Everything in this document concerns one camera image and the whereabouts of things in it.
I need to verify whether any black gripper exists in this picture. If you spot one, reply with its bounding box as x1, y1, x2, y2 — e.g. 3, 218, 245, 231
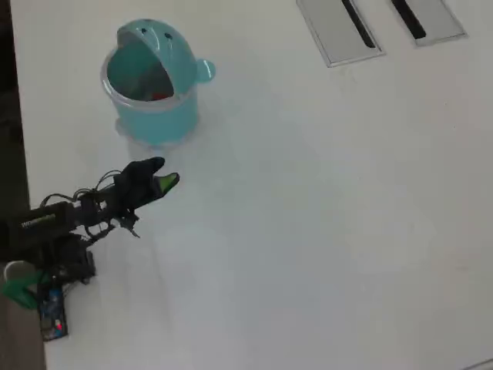
110, 156, 181, 214

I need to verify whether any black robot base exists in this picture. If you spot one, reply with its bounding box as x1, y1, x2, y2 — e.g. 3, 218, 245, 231
49, 234, 96, 286

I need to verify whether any teal whale-shaped bin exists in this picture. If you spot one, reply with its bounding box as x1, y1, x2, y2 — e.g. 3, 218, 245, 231
100, 18, 216, 148

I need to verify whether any blue controller circuit board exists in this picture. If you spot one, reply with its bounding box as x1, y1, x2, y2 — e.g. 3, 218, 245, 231
38, 284, 69, 342

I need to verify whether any green table clamp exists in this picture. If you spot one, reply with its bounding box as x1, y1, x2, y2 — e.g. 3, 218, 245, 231
0, 269, 51, 309

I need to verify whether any silver desk cable grommet plate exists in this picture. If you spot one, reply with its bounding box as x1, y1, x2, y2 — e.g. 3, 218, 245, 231
296, 0, 386, 69
388, 0, 469, 47

